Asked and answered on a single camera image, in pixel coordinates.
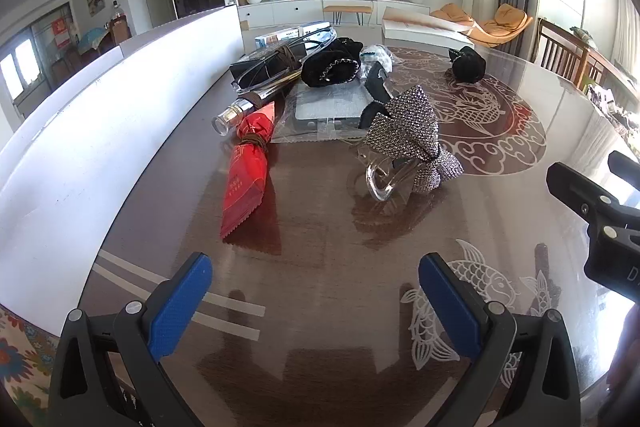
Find wooden chair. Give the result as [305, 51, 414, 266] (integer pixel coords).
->
[537, 18, 601, 90]

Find gold cosmetic tube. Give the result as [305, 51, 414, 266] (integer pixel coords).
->
[212, 79, 301, 138]

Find clear plastic bag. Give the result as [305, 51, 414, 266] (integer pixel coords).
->
[272, 82, 381, 145]

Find flat white box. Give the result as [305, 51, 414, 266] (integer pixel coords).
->
[381, 6, 476, 50]

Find clear frame glasses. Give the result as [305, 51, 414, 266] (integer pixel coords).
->
[231, 27, 336, 95]

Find floral patterned rug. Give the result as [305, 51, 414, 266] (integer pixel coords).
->
[0, 304, 66, 427]

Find black knitted pouch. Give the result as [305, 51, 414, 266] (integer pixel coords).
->
[447, 47, 487, 84]

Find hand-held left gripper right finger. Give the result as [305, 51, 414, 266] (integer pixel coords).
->
[417, 252, 583, 427]

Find red door poster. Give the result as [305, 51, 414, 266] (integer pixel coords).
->
[51, 18, 71, 48]

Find white television cabinet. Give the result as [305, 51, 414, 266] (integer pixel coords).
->
[235, 0, 431, 28]

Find black velvet bow clip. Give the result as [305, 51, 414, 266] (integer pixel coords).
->
[301, 37, 368, 86]

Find orange lounge chair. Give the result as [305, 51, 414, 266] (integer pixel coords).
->
[430, 3, 533, 48]

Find red snack packet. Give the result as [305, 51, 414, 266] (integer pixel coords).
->
[220, 102, 277, 240]

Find black printed box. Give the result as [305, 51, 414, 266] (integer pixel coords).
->
[230, 42, 311, 82]

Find white cardboard box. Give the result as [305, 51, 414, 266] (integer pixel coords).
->
[0, 3, 244, 308]

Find wooden bench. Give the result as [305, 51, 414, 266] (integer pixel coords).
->
[322, 4, 373, 26]

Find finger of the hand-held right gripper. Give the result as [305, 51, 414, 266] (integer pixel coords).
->
[546, 162, 640, 229]
[607, 151, 640, 190]

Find clear hair claw clip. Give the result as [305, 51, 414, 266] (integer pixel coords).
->
[357, 147, 421, 200]

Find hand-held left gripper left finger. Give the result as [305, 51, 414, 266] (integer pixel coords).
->
[47, 252, 213, 427]

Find long blue white box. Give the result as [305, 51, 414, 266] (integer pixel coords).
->
[280, 21, 333, 38]

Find rhinestone bow hair clip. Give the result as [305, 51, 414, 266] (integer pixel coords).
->
[360, 87, 465, 194]

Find dining table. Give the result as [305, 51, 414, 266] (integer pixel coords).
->
[75, 27, 118, 58]

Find bagged white gloves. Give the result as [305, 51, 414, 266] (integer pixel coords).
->
[357, 43, 396, 75]

